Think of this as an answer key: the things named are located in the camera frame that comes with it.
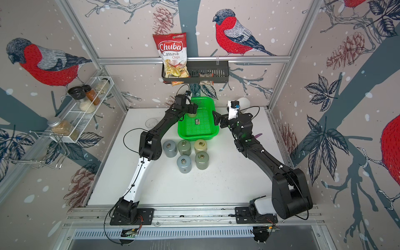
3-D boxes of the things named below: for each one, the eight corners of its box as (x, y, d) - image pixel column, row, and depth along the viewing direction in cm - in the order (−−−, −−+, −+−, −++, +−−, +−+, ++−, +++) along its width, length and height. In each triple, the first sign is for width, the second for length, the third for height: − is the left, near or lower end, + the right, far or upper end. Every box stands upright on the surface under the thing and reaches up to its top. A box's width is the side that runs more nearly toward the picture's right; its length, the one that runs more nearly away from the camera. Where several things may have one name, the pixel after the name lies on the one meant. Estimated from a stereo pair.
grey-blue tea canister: (164, 157, 96) (161, 150, 89) (166, 147, 100) (163, 140, 93) (176, 157, 96) (174, 150, 89) (178, 147, 100) (176, 140, 93)
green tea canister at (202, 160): (195, 170, 91) (194, 163, 84) (196, 156, 97) (195, 149, 90) (209, 170, 91) (209, 163, 84) (208, 156, 96) (208, 149, 90)
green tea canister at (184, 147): (179, 157, 96) (177, 150, 89) (180, 147, 100) (178, 139, 94) (190, 157, 96) (189, 150, 89) (191, 147, 100) (190, 139, 94)
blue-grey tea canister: (178, 173, 89) (175, 167, 82) (179, 161, 94) (177, 154, 87) (191, 173, 89) (190, 167, 82) (192, 161, 94) (191, 154, 87)
